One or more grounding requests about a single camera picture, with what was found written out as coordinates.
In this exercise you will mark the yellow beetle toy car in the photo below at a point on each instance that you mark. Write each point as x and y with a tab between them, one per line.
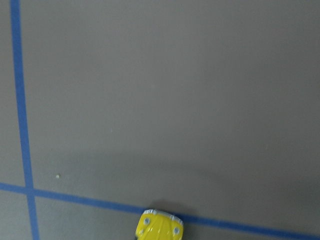
155	224

